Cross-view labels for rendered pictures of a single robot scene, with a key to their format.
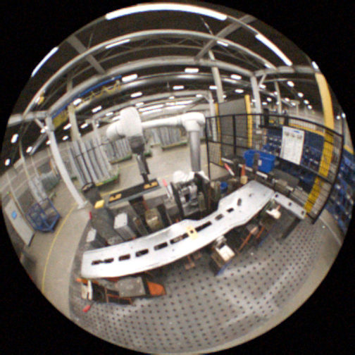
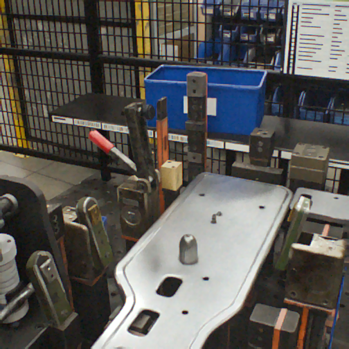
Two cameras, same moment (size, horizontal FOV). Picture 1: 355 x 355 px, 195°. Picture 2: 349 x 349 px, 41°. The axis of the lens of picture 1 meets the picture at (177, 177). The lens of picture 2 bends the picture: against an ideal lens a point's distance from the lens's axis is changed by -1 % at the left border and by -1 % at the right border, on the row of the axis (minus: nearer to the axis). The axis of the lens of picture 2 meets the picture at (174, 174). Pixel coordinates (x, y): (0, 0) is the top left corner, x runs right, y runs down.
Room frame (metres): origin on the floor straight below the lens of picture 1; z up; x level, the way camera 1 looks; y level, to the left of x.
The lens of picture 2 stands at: (-0.04, 0.17, 1.50)
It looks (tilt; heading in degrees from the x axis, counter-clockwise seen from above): 27 degrees down; 312
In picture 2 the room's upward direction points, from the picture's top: 1 degrees counter-clockwise
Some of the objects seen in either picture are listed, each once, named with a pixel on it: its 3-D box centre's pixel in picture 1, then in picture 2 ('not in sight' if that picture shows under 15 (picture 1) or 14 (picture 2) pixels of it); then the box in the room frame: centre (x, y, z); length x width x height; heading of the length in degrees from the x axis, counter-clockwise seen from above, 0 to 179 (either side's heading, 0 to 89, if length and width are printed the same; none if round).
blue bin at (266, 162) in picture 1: (259, 160); (206, 97); (0.72, -0.82, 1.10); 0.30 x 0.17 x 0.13; 25
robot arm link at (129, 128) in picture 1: (129, 122); not in sight; (0.57, 0.19, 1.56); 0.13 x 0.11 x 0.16; 60
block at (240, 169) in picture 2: (263, 196); (253, 220); (0.48, -0.72, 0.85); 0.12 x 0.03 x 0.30; 17
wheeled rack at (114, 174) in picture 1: (93, 167); not in sight; (3.56, 3.31, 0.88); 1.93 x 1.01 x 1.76; 105
